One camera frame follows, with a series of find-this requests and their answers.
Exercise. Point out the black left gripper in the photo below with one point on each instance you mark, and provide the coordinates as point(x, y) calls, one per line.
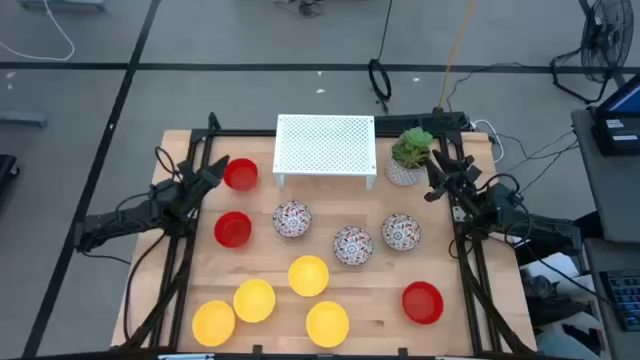
point(187, 192)

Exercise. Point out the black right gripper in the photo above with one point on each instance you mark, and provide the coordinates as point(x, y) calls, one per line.
point(467, 190)

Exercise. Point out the red plastic bowl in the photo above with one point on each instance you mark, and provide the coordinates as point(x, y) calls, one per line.
point(423, 302)
point(233, 229)
point(241, 174)

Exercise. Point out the patterned ceramic mini bowl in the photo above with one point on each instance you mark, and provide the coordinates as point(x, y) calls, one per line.
point(292, 218)
point(401, 231)
point(353, 245)

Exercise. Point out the yellow plastic bowl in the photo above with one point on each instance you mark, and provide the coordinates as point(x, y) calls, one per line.
point(213, 323)
point(254, 300)
point(308, 275)
point(327, 324)

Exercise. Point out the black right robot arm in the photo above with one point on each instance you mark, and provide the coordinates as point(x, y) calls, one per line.
point(545, 230)

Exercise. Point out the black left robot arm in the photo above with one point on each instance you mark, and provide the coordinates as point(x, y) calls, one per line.
point(115, 222)

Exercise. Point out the succulent in patterned pot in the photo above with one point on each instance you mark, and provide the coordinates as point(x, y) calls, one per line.
point(411, 147)

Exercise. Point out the black power strip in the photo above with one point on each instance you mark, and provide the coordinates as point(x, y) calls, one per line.
point(442, 122)

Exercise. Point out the white perforated metal shelf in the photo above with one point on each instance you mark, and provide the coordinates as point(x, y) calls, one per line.
point(325, 145)

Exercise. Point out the white paper sheet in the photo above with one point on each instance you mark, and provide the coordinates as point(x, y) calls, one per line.
point(552, 265)

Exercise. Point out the black desk leg bar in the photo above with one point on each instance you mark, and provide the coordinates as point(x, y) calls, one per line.
point(592, 225)

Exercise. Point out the grey desk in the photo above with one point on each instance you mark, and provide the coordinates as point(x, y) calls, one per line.
point(592, 255)
point(605, 200)

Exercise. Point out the black labelled box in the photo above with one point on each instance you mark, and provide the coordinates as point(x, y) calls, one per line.
point(615, 145)

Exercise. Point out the grey floor bar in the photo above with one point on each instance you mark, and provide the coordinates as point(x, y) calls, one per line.
point(22, 119)

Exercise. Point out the laptop screen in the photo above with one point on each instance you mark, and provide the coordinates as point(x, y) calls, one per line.
point(627, 100)

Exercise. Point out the black floor object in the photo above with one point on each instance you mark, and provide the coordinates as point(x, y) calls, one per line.
point(6, 172)

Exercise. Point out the black floor fan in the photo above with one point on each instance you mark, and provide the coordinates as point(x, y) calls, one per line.
point(605, 45)

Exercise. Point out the grey floor base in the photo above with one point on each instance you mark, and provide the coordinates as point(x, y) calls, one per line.
point(80, 4)

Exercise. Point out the black keyboard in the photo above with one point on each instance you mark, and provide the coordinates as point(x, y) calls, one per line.
point(625, 300)

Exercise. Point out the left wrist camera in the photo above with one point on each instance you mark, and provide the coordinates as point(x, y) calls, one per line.
point(184, 169)

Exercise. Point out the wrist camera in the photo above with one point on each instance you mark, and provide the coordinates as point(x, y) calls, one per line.
point(184, 169)
point(472, 165)

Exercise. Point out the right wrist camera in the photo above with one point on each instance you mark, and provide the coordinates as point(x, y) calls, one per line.
point(472, 165)

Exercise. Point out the black aluminium table frame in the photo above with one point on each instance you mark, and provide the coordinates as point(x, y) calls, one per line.
point(240, 133)

